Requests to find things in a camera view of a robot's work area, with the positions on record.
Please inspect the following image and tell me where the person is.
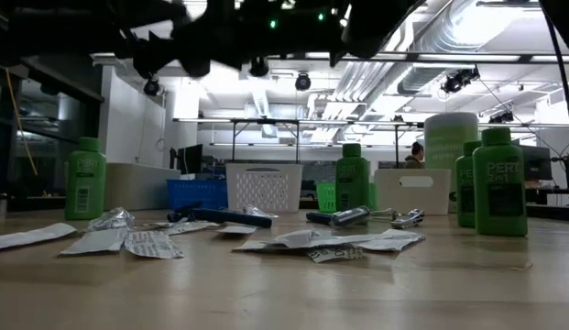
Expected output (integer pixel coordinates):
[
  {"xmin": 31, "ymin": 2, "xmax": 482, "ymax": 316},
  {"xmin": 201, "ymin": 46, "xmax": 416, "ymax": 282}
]
[{"xmin": 404, "ymin": 140, "xmax": 426, "ymax": 170}]

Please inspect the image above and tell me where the grey plastic bin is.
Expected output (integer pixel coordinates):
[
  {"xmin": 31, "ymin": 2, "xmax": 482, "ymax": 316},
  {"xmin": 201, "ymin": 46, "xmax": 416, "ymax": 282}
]
[{"xmin": 104, "ymin": 162, "xmax": 182, "ymax": 212}]

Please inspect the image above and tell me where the black hanging cable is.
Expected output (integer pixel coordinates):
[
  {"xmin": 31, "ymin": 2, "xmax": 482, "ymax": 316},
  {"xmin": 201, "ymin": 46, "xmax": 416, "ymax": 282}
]
[{"xmin": 538, "ymin": 0, "xmax": 569, "ymax": 152}]

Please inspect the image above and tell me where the shiny silver wrapped item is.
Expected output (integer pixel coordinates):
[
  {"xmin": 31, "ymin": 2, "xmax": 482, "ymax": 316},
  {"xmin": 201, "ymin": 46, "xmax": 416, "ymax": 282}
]
[{"xmin": 243, "ymin": 204, "xmax": 279, "ymax": 220}]

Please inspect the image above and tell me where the silver ceiling duct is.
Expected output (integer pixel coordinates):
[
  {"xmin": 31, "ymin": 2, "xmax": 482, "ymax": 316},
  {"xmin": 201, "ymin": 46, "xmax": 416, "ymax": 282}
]
[{"xmin": 398, "ymin": 0, "xmax": 509, "ymax": 95}]

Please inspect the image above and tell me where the green Pert shampoo bottle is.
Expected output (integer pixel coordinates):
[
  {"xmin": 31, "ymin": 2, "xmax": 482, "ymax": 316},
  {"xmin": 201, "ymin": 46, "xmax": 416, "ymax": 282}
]
[
  {"xmin": 455, "ymin": 140, "xmax": 483, "ymax": 229},
  {"xmin": 63, "ymin": 136, "xmax": 108, "ymax": 222},
  {"xmin": 334, "ymin": 143, "xmax": 371, "ymax": 214},
  {"xmin": 471, "ymin": 126, "xmax": 529, "ymax": 237}
]

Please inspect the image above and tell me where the white packet with black print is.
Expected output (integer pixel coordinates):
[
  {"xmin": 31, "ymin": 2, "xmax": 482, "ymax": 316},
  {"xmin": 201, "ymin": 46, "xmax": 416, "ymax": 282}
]
[
  {"xmin": 163, "ymin": 220, "xmax": 221, "ymax": 237},
  {"xmin": 283, "ymin": 242, "xmax": 366, "ymax": 265},
  {"xmin": 123, "ymin": 230, "xmax": 186, "ymax": 260}
]

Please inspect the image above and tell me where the white perforated plastic basket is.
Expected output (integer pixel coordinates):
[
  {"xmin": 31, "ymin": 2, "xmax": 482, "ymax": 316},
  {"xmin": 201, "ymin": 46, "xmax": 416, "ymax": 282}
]
[{"xmin": 225, "ymin": 163, "xmax": 304, "ymax": 215}]

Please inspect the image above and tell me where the black computer monitor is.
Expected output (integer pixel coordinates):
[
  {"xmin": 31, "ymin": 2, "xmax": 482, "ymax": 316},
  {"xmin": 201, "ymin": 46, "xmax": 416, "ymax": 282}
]
[
  {"xmin": 521, "ymin": 144, "xmax": 553, "ymax": 182},
  {"xmin": 176, "ymin": 143, "xmax": 204, "ymax": 175}
]

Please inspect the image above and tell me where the crumpled shiny foil packet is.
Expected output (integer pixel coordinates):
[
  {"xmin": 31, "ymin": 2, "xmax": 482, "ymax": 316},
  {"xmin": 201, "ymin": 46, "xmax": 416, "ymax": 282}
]
[{"xmin": 85, "ymin": 206, "xmax": 137, "ymax": 233}]

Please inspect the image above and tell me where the white plastic bin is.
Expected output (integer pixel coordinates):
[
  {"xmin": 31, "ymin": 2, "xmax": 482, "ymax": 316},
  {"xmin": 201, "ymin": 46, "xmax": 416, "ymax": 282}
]
[{"xmin": 373, "ymin": 168, "xmax": 453, "ymax": 216}]

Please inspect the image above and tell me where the blue plastic basket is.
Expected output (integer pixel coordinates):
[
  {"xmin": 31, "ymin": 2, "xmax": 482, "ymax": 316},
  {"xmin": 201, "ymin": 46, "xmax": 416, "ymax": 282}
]
[{"xmin": 167, "ymin": 178, "xmax": 229, "ymax": 211}]

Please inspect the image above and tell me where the green disinfecting wipes canister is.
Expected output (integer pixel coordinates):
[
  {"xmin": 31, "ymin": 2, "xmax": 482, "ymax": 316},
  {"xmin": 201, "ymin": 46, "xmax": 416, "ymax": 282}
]
[{"xmin": 423, "ymin": 112, "xmax": 480, "ymax": 171}]

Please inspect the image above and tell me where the blue disposable razor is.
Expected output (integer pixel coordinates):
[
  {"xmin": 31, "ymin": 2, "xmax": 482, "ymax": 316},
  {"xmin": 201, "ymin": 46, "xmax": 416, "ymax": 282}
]
[
  {"xmin": 304, "ymin": 204, "xmax": 372, "ymax": 229},
  {"xmin": 167, "ymin": 208, "xmax": 274, "ymax": 229}
]

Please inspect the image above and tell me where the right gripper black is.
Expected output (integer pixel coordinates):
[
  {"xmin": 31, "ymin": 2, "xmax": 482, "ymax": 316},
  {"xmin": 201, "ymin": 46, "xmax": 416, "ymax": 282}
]
[{"xmin": 131, "ymin": 0, "xmax": 347, "ymax": 79}]

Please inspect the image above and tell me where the green plastic basket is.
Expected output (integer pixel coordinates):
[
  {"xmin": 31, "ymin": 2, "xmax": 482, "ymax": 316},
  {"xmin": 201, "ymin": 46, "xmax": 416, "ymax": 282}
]
[{"xmin": 314, "ymin": 181, "xmax": 378, "ymax": 215}]

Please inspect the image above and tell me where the black ceiling light fixture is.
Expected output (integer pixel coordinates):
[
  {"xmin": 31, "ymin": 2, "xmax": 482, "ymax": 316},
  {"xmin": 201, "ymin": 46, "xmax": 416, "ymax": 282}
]
[{"xmin": 488, "ymin": 111, "xmax": 515, "ymax": 125}]

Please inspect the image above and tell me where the yellow extension cable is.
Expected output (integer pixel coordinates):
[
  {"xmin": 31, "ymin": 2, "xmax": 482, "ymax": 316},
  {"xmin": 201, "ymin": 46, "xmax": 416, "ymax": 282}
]
[{"xmin": 4, "ymin": 67, "xmax": 39, "ymax": 177}]

